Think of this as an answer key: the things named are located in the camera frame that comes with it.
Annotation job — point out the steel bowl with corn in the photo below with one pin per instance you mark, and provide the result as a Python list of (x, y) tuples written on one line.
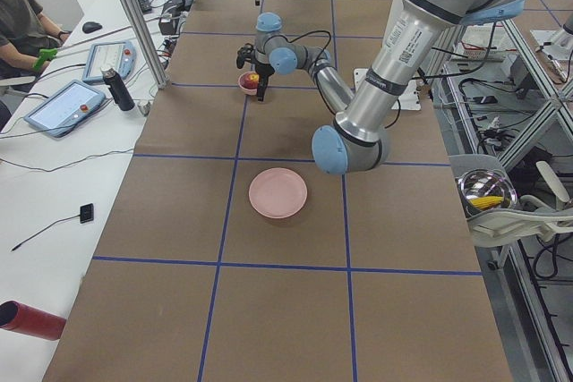
[(483, 189)]

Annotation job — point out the seated person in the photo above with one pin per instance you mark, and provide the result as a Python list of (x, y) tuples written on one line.
[(25, 30)]

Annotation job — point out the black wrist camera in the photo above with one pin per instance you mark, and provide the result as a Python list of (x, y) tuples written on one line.
[(245, 55)]

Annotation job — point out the near blue teach pendant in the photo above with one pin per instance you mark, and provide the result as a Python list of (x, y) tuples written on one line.
[(66, 109)]

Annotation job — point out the blue teach pendant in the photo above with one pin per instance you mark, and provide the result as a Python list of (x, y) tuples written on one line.
[(66, 109), (119, 55)]

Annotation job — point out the black water bottle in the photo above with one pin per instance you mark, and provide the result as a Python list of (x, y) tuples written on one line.
[(117, 88)]

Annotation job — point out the pink bowl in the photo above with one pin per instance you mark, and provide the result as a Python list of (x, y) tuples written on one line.
[(250, 92)]

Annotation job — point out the black computer mouse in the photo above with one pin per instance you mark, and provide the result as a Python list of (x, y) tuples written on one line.
[(89, 27)]

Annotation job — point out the pink plate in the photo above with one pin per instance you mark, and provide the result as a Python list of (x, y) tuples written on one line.
[(277, 193)]

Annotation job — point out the far blue teach pendant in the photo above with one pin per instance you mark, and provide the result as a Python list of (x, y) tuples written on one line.
[(119, 55)]

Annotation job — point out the small black puck device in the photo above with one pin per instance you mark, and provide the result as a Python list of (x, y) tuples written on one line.
[(87, 213)]

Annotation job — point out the red cylinder bottle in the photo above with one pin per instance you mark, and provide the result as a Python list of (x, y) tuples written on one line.
[(24, 319)]

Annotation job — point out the red yellow apple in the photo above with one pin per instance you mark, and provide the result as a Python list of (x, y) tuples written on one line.
[(249, 80)]

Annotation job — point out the aluminium frame post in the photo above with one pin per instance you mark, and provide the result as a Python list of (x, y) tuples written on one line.
[(134, 15)]

